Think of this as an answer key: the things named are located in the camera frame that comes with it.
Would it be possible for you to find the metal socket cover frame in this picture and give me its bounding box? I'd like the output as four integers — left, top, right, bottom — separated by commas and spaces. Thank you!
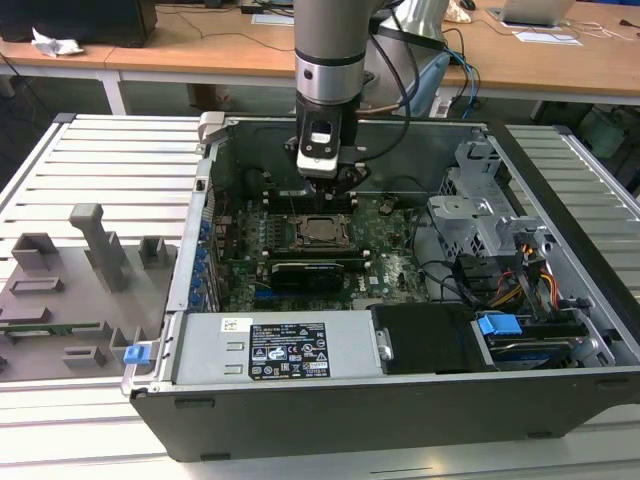
294, 214, 358, 250

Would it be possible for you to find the silver green CPU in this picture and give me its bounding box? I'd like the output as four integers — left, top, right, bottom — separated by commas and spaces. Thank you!
306, 218, 347, 241

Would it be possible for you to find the black RAM slot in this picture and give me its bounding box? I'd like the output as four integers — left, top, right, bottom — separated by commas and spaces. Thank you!
263, 197, 358, 205
262, 192, 359, 201
264, 205, 358, 214
262, 200, 359, 209

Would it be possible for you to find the CPU socket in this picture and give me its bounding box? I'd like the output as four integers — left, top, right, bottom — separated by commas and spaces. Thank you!
291, 213, 360, 251

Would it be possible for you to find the blue expansion slot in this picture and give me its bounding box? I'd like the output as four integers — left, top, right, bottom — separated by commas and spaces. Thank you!
253, 292, 301, 310

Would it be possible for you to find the small white box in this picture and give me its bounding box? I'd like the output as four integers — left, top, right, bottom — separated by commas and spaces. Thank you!
429, 94, 455, 119

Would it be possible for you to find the green RAM stick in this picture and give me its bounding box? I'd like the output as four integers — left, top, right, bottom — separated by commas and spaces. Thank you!
263, 247, 372, 271
0, 322, 104, 337

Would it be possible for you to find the metal drive cage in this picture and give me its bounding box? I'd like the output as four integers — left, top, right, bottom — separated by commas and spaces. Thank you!
427, 139, 557, 261

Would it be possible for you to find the brown cardboard box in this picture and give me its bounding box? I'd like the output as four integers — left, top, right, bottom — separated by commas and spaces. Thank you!
189, 83, 234, 111

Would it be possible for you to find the green motherboard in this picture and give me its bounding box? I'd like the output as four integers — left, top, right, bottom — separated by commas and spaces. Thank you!
212, 193, 432, 312

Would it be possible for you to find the black graphics card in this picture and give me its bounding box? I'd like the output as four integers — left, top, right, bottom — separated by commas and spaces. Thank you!
269, 259, 347, 297

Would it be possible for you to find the white lumpy object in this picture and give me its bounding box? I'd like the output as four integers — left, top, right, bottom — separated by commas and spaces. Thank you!
446, 0, 475, 24

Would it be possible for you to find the black plastic shroud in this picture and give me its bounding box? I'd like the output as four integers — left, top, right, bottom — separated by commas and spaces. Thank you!
370, 302, 497, 377

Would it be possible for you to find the silver laptop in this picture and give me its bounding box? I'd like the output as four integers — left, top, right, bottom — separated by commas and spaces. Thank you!
499, 0, 576, 27

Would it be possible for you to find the hard disk in blue carrier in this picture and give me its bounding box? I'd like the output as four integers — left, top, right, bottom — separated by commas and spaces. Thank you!
474, 309, 589, 372

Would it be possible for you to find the teal plastic container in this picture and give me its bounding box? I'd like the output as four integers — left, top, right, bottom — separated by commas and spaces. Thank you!
582, 107, 626, 146

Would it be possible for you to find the grey power supply unit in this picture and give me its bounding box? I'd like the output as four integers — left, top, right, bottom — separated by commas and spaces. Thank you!
172, 308, 382, 386

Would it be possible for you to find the black open PC case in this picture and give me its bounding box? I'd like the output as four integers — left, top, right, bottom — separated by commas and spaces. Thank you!
128, 112, 640, 464

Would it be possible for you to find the black box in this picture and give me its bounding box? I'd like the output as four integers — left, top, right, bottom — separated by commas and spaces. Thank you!
0, 0, 159, 49

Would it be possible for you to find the crumpled white paper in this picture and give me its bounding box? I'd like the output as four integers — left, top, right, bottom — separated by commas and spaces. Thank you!
30, 27, 85, 57

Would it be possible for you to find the blue case latch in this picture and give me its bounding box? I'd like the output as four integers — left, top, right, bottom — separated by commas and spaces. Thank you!
122, 342, 152, 367

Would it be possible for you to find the grey parts rack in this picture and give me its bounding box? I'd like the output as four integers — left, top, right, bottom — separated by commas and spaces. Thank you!
0, 202, 180, 384

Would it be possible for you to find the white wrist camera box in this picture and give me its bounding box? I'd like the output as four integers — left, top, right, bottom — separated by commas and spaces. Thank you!
295, 118, 343, 180

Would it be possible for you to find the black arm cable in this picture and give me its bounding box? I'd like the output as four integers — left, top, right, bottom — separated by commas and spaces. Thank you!
357, 29, 416, 136

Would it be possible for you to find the blue cable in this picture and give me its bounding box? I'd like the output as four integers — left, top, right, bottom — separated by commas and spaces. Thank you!
444, 27, 484, 109

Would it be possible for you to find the grey plastic case handle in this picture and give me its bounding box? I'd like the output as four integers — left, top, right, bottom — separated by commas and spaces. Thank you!
197, 111, 232, 147

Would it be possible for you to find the thick black wire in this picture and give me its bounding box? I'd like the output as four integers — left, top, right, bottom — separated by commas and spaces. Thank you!
412, 204, 484, 307

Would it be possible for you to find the black ribbed plastic bracket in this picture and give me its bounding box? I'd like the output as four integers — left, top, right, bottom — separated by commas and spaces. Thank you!
451, 252, 507, 307

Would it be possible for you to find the yellow red power wire bundle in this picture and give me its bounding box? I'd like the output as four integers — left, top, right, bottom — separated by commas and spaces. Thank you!
492, 240, 561, 309

